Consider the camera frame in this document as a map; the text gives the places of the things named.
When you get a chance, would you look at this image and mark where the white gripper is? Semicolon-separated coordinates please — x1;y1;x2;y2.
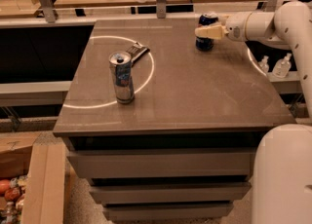
195;12;252;42

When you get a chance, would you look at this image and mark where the grey drawer cabinet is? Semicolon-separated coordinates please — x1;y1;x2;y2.
54;19;293;221

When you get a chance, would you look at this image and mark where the cardboard box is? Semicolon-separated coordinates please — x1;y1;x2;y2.
0;132;66;224

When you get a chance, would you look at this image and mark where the clear bottle left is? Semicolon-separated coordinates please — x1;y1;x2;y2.
258;56;269;74

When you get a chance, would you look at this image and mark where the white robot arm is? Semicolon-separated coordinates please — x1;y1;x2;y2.
195;1;312;224

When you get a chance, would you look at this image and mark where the blue pepsi can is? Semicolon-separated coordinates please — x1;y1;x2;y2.
196;12;218;52

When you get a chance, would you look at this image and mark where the metal bracket left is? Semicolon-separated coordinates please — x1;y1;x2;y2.
39;0;57;23

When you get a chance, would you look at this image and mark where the clear bottle right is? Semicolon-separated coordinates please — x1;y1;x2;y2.
272;53;292;78

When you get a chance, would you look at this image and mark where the dark snack bar wrapper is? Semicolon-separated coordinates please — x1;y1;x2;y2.
126;43;149;63

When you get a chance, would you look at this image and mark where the clear bottle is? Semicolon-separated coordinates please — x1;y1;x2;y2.
272;53;292;78
258;56;269;74

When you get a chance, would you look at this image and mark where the silver red bull can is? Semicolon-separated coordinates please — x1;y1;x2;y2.
109;52;135;104

